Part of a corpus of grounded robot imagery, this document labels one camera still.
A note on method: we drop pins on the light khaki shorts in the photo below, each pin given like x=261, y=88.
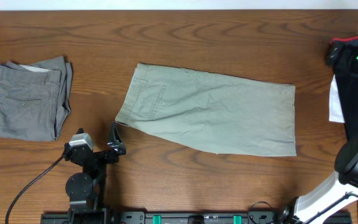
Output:
x=211, y=112

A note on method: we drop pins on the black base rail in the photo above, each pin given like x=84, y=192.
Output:
x=159, y=218

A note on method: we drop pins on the folded grey trousers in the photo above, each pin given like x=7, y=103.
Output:
x=34, y=99

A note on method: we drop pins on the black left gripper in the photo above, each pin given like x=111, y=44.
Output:
x=99, y=155

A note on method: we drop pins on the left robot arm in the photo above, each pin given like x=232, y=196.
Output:
x=86, y=188

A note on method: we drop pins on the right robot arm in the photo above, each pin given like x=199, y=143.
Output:
x=324, y=204

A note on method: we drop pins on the black garment with red waistband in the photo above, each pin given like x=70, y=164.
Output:
x=353, y=93

